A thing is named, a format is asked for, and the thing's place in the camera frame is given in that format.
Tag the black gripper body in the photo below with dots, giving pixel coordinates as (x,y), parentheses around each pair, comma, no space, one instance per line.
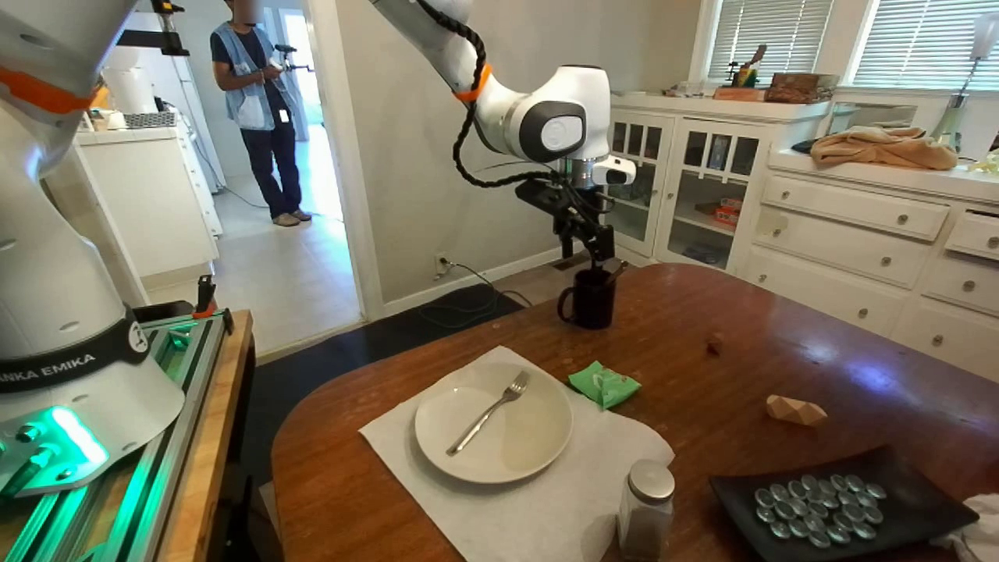
(584,213)

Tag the black mug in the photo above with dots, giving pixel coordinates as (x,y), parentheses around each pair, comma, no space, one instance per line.
(594,302)

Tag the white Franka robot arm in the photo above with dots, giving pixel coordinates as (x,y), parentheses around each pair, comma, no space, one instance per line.
(41,270)

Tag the metal fork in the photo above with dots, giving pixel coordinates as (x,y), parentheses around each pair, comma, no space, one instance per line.
(489,414)

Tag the white round plate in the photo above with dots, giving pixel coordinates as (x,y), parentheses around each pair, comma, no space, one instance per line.
(532,437)

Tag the white glass door cabinet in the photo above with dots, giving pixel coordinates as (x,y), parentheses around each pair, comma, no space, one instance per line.
(665,207)

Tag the green snack packet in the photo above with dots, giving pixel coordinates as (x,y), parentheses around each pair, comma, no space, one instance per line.
(603,386)

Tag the utensil holder with tools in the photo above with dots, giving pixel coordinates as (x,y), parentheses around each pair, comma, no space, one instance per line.
(745,68)

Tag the brown wicker basket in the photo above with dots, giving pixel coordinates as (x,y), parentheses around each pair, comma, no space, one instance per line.
(802,87)

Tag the white drawer dresser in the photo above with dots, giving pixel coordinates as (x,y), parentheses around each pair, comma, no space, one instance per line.
(855,251)

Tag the tan bread piece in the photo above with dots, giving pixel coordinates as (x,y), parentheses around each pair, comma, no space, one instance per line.
(799,409)

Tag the white window blind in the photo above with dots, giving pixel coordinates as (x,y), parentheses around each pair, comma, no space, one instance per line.
(925,42)
(768,36)

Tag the glass shaker metal lid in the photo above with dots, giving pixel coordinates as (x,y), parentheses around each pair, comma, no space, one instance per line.
(644,518)

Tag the white cloth placemat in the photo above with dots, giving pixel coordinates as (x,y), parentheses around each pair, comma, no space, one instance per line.
(458,518)

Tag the brown paper bag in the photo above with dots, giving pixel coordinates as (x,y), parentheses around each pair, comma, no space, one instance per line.
(882,147)

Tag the clear glass gem pile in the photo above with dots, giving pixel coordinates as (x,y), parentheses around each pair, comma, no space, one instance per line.
(824,509)

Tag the person in blue vest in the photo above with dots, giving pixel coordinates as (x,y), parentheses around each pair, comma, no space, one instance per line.
(253,103)

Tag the black red small tool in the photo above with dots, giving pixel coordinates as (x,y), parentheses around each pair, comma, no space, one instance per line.
(204,294)

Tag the black rectangular tray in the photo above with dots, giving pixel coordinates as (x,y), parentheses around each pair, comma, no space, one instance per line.
(915,509)

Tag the robot stand wooden edge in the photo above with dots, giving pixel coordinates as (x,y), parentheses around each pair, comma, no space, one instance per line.
(213,447)

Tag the white kitchen counter cabinet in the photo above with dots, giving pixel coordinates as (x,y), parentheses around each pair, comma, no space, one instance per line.
(146,197)

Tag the white desk lamp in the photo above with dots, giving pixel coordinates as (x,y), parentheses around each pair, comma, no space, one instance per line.
(984,38)

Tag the white crumpled cloth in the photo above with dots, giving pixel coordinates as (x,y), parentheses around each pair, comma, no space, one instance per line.
(980,533)

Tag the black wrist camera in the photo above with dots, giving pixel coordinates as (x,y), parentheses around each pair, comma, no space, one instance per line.
(538,191)

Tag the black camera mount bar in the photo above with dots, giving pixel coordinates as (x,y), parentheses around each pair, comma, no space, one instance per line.
(158,38)

